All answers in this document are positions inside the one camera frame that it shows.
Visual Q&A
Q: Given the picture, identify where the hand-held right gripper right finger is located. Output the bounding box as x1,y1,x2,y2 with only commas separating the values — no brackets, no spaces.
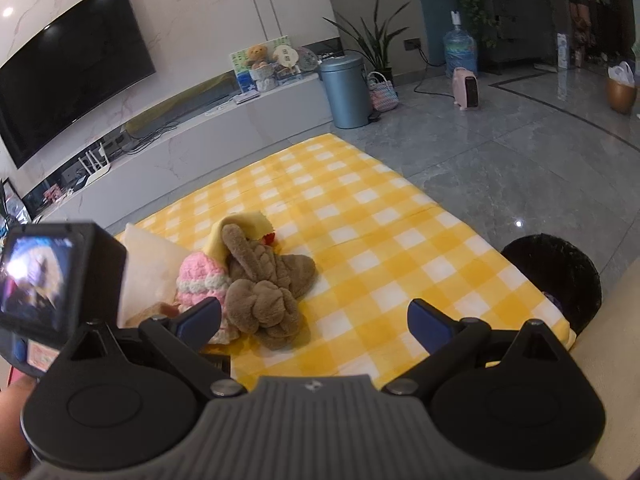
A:
382,299,573,401

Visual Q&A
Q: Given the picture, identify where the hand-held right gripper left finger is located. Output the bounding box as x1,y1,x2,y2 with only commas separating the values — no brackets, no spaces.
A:
60,297,248,401

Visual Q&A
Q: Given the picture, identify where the pink knitted hat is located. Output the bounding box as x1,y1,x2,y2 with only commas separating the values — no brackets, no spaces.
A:
175,252,233,345

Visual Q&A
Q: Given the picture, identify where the white plastic bag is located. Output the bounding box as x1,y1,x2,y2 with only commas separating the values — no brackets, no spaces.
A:
117,222,197,327

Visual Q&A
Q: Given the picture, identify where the yellow soft cloth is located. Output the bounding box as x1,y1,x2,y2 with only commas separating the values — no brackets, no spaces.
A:
204,211,277,265

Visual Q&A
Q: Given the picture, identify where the person's left forearm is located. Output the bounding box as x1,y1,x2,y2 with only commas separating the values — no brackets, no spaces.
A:
0,379,40,479

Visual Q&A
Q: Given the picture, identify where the yellow checkered blanket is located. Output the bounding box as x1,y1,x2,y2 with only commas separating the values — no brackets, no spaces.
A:
114,133,576,391

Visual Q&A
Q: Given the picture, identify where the white router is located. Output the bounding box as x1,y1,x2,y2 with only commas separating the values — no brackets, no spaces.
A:
79,142,112,184

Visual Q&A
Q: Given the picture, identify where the black lined waste bin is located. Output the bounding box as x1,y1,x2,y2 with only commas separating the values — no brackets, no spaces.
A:
499,233,603,336

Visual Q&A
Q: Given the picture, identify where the white television console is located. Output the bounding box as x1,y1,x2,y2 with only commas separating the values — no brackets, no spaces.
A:
20,71,337,225

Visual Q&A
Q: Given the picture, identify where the black flat television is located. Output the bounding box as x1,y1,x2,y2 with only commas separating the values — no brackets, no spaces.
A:
0,0,156,170

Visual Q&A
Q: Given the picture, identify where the pastel woven basket bag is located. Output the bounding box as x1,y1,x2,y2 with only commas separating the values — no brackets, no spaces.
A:
367,71,400,113

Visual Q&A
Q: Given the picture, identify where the pink space heater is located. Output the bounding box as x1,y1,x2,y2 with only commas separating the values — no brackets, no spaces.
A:
452,66,481,110

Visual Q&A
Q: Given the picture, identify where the blue-grey pedal trash bin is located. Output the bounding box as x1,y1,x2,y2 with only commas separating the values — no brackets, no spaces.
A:
318,52,374,130

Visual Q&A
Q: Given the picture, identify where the brown teddy bear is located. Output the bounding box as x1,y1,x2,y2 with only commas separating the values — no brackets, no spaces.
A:
245,45,271,70

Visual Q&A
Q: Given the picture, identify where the blue water jug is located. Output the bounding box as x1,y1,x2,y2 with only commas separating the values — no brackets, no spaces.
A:
443,10,479,79

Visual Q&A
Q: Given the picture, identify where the potted long-leaf plant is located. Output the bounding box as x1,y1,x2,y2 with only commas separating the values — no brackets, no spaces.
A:
323,2,412,87

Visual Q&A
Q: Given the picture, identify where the gold round pot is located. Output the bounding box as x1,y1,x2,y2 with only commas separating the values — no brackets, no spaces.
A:
607,76,639,115

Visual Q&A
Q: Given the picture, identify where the dark grey cabinet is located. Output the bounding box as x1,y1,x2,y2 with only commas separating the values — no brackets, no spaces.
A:
481,0,557,76

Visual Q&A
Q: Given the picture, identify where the black power cable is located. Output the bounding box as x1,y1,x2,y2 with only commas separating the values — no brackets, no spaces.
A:
413,40,457,97

